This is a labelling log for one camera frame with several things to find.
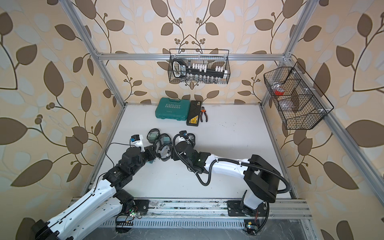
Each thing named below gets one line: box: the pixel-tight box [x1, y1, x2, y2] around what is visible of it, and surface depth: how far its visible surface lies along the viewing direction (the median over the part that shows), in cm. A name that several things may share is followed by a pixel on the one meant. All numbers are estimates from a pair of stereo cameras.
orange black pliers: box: [200, 106, 208, 123], surface depth 118 cm
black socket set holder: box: [172, 58, 228, 79], surface depth 84 cm
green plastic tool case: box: [155, 97, 191, 121], surface depth 114 cm
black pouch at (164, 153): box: [158, 145, 171, 162], surface depth 84 cm
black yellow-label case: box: [186, 100, 202, 127], surface depth 117 cm
